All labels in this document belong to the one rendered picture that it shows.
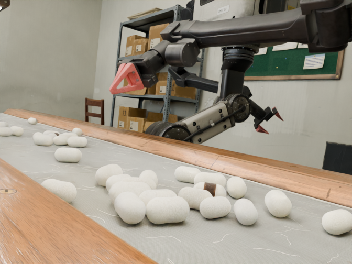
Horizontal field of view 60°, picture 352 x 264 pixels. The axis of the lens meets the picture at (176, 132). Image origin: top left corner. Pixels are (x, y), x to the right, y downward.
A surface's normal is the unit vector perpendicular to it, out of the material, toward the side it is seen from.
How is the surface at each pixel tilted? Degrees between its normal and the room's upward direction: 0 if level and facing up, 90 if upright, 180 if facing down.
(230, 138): 90
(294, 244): 0
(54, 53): 90
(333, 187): 45
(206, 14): 90
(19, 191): 0
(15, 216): 0
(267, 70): 90
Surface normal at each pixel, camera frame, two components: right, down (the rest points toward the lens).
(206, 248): 0.11, -0.99
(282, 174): -0.43, -0.73
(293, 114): -0.77, -0.05
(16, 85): 0.62, 0.12
